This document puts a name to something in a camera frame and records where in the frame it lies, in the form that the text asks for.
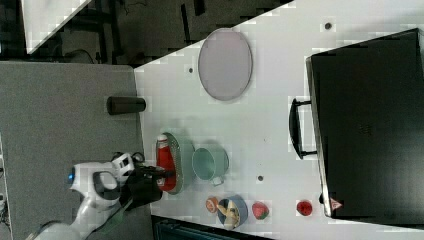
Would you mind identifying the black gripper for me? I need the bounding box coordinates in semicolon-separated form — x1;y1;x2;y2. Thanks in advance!
119;167;174;211

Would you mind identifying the red plush ketchup bottle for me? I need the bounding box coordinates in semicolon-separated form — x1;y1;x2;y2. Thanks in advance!
157;134;176;191

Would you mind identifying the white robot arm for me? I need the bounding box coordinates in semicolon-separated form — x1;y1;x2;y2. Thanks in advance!
25;162;175;240

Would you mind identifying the green oval strainer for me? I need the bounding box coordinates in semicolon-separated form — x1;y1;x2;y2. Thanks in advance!
164;131;194;195

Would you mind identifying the teal mug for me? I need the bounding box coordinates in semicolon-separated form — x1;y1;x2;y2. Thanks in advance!
192;145;229;186

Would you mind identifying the orange slice toy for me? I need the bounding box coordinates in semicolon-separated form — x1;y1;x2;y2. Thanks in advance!
205;197;218;213

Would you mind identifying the black cylinder top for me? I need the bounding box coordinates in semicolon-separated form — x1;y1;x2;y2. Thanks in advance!
106;96;146;115

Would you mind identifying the blue bowl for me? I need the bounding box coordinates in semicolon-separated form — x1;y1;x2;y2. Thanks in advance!
217;195;248;229

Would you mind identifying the banana toy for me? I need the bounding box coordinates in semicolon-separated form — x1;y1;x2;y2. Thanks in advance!
217;200;240;230

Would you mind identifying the pink strawberry toy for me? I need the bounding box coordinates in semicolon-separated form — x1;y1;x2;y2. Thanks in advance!
252;202;269;220

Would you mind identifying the lilac round plate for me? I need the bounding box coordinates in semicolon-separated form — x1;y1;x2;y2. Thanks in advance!
198;28;253;101

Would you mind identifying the small red fruit toy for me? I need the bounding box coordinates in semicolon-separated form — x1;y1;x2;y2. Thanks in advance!
296;200;313;216

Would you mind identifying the toaster oven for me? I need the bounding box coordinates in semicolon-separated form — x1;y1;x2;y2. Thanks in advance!
305;28;424;229

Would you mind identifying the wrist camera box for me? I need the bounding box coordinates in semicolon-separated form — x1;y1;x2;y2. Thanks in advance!
111;152;134;175

